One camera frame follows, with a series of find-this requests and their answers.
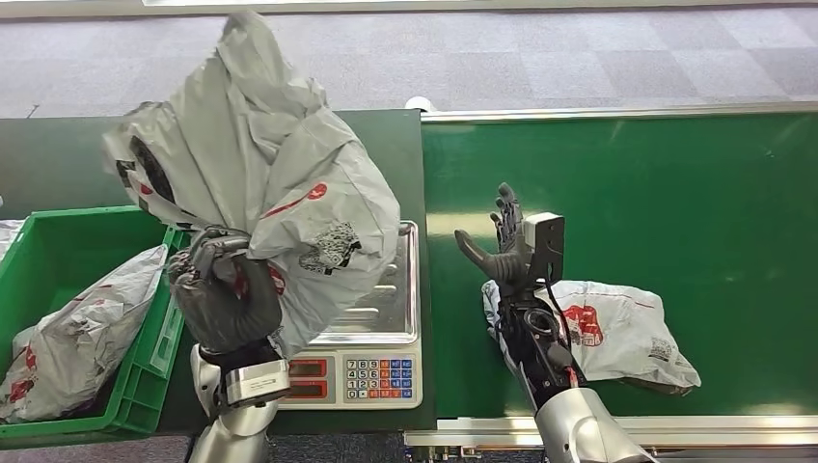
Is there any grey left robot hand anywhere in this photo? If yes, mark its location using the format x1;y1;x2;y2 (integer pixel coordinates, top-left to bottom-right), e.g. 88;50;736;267
167;226;285;356

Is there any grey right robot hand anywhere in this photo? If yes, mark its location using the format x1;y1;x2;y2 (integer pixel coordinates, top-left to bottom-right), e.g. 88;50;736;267
453;182;532;299

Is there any white bag with black ring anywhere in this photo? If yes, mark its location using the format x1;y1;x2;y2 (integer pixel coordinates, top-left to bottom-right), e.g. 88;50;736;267
101;11;402;359

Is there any green conveyor belt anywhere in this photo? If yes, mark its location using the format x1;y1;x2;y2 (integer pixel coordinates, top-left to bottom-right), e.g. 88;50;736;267
422;113;818;420

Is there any white bag with red print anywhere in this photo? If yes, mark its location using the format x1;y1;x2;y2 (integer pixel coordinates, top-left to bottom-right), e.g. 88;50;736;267
482;279;702;397

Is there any crumpled white courier bag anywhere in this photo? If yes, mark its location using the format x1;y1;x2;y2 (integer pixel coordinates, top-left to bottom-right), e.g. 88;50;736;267
0;243;170;424

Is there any steel tray weighing scale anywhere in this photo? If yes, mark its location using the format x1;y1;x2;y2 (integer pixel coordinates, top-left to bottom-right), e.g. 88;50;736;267
276;220;424;410

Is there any green plastic crate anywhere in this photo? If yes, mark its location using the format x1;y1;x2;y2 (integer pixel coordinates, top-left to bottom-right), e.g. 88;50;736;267
0;204;193;442

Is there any white plastic bag edge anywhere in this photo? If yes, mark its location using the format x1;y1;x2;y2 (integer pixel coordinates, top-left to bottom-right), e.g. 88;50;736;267
0;219;27;260

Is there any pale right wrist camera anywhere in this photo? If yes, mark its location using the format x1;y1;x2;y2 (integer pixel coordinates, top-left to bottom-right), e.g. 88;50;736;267
522;211;567;286

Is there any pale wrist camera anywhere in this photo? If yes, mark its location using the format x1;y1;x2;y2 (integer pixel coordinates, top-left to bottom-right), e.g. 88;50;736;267
522;211;567;286
223;359;290;409

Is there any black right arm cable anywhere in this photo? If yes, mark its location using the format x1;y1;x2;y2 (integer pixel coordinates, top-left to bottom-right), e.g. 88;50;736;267
543;280;577;375

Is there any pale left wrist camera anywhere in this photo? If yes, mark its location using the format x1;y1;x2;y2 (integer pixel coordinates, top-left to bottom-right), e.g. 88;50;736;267
223;359;290;409

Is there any aluminium conveyor side rail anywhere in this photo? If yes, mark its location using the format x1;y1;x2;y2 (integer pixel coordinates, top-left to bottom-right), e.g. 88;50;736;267
420;101;818;123
403;415;818;449

